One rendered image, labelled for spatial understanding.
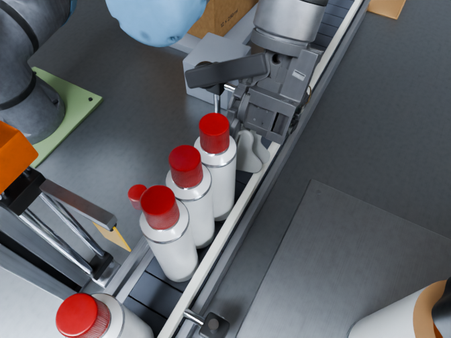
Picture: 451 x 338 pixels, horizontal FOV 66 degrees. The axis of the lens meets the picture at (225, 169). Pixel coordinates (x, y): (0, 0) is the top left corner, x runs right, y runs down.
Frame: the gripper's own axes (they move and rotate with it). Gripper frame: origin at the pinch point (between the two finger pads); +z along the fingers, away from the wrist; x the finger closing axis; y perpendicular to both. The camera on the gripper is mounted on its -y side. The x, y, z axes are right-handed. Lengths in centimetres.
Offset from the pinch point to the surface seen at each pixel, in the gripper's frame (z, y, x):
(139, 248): 5.8, -2.8, -15.8
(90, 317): -0.6, 1.8, -29.4
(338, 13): -22, 1, 49
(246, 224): 6.8, 6.0, -0.9
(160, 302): 14.6, 0.9, -14.6
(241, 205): 3.3, 4.5, -2.0
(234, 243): 8.6, 5.7, -3.9
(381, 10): -25, 9, 63
